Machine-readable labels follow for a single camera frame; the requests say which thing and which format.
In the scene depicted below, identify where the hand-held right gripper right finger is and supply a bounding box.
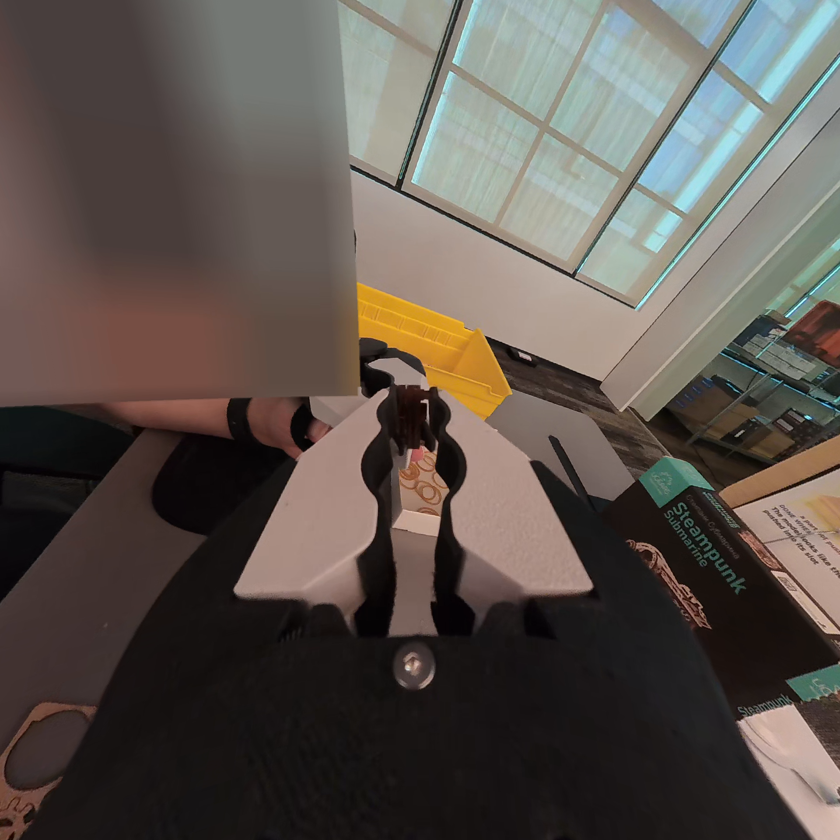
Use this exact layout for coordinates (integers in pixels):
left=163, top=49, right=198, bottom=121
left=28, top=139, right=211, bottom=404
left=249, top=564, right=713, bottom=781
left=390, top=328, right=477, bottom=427
left=425, top=387, right=597, bottom=636

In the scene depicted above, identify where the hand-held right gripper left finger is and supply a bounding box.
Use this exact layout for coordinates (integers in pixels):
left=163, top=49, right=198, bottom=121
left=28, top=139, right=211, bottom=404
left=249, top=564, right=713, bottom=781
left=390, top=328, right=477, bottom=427
left=235, top=386, right=403, bottom=637

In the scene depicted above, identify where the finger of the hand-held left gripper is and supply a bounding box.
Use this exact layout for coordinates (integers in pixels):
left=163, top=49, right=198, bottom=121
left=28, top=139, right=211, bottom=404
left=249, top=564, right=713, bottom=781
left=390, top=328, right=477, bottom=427
left=360, top=338, right=427, bottom=398

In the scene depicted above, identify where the small dark wooden model part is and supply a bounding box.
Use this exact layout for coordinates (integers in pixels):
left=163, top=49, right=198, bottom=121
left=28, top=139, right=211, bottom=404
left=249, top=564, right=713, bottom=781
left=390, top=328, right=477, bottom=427
left=392, top=384, right=439, bottom=458

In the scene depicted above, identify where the person's left forearm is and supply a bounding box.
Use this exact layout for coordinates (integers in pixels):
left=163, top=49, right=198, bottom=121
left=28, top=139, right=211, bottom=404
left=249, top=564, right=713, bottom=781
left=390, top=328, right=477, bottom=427
left=98, top=398, right=231, bottom=439

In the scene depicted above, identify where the black model kit box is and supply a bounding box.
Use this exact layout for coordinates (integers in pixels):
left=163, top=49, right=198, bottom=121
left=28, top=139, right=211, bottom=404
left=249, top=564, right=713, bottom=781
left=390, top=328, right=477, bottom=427
left=602, top=456, right=840, bottom=713

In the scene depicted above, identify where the punched wooden parts sheet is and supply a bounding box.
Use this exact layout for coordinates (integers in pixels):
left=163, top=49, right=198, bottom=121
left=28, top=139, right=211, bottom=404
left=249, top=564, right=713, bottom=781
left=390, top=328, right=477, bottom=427
left=0, top=702, right=99, bottom=840

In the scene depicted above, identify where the person's left hand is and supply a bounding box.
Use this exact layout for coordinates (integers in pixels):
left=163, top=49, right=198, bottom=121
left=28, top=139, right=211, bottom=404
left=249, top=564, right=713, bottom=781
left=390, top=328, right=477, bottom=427
left=251, top=397, right=333, bottom=460

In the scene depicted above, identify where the yellow plastic bin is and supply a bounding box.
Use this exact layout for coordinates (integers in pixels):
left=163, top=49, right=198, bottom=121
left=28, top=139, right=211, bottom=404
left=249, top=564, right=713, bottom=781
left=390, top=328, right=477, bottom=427
left=357, top=282, right=513, bottom=421

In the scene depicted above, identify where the white card with wooden rings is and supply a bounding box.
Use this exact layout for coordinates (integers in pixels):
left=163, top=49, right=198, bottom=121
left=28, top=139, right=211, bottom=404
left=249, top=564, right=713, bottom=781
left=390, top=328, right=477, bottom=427
left=392, top=448, right=455, bottom=538

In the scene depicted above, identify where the dark cloth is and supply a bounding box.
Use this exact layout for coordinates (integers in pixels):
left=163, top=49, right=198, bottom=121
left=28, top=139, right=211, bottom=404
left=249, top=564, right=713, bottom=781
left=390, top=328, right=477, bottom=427
left=151, top=434, right=298, bottom=538

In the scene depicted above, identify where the dark teal fabric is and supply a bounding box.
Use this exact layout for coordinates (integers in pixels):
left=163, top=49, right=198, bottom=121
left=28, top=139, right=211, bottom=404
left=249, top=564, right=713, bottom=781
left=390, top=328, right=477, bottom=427
left=0, top=406, right=135, bottom=601

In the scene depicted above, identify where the printed instruction board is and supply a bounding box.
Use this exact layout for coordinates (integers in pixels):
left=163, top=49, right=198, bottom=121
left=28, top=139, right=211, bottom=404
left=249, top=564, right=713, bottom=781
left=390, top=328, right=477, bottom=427
left=718, top=448, right=840, bottom=634

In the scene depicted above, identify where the large gridded window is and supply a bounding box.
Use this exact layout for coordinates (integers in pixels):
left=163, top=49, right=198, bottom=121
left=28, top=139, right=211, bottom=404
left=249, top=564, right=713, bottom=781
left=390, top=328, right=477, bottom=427
left=336, top=0, right=840, bottom=311

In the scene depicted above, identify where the metal storage shelf rack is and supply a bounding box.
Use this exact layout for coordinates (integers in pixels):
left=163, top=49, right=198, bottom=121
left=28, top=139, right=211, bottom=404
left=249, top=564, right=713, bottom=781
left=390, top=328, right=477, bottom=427
left=661, top=298, right=840, bottom=468

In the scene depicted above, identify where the instruction booklet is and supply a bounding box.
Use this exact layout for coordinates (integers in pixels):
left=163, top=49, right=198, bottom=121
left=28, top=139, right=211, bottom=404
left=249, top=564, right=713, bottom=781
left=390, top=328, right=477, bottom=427
left=735, top=661, right=840, bottom=809

